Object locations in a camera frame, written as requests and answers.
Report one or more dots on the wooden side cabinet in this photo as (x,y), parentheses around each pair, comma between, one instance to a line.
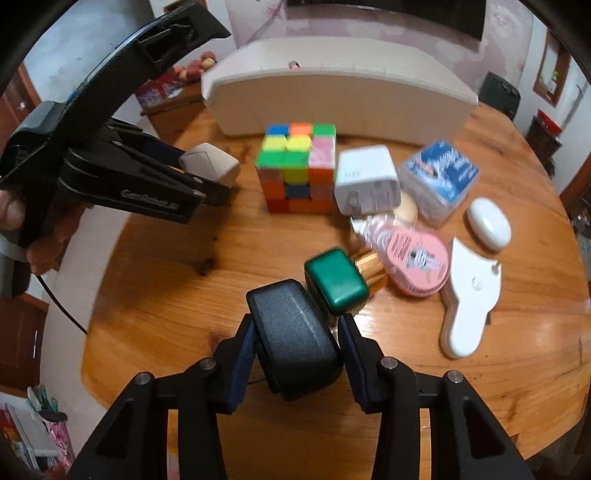
(175,115)

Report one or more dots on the beige small box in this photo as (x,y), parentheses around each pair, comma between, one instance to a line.
(210,164)

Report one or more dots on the white charger plug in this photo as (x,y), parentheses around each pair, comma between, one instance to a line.
(367,180)

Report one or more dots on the colourful puzzle cube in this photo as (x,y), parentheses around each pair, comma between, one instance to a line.
(295,166)

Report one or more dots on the person's left hand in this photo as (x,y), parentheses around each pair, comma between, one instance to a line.
(46,251)

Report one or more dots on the pink round container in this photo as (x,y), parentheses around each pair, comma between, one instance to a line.
(418,261)

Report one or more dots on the white plastic tray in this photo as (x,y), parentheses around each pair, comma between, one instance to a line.
(341,101)

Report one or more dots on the black wall television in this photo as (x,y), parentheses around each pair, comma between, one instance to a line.
(392,18)

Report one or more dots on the white plastic hand tool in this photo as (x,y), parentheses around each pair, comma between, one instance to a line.
(466,300)

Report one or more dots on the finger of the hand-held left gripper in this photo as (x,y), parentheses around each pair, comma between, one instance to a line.
(212,191)
(168,154)

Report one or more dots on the green perfume bottle gold cap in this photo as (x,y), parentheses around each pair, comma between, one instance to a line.
(337,277)

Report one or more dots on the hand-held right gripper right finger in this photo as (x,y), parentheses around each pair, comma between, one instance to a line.
(355,364)

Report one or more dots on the colourful clutter pile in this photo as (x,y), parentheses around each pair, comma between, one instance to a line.
(41,429)

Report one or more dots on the red-lid wicker jar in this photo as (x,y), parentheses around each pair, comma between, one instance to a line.
(545,138)

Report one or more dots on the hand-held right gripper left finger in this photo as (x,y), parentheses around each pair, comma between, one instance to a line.
(242,364)

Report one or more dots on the small round beige tin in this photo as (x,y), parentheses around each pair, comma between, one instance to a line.
(407,210)

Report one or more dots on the white oval case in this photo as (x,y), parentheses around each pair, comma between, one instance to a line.
(489,226)

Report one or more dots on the black air fryer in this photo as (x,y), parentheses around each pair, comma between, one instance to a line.
(498,97)

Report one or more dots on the clear box blue label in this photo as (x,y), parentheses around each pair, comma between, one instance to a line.
(438,180)

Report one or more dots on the red printed box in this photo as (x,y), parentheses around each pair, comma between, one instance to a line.
(159,92)

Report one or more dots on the black rounded case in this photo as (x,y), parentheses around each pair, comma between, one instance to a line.
(295,337)

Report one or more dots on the wooden wall niche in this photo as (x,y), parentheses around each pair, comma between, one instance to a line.
(551,74)

